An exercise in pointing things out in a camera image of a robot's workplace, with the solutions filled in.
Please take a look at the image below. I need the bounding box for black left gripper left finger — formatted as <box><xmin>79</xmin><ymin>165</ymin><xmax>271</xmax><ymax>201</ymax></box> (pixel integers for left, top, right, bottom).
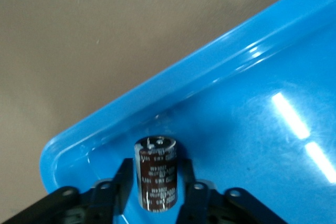
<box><xmin>0</xmin><ymin>157</ymin><xmax>137</xmax><ymax>224</ymax></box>

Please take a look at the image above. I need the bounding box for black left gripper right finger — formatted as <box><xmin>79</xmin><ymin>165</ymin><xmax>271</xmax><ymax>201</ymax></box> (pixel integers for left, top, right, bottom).
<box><xmin>174</xmin><ymin>158</ymin><xmax>288</xmax><ymax>224</ymax></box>

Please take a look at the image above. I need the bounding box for short dark electrolytic capacitor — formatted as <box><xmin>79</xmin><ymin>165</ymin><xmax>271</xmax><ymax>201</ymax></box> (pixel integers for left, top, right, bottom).
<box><xmin>133</xmin><ymin>135</ymin><xmax>177</xmax><ymax>212</ymax></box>

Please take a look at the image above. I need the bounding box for blue plastic tray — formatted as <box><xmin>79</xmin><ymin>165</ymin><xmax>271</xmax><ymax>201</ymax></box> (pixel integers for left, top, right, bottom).
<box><xmin>39</xmin><ymin>0</ymin><xmax>336</xmax><ymax>224</ymax></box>

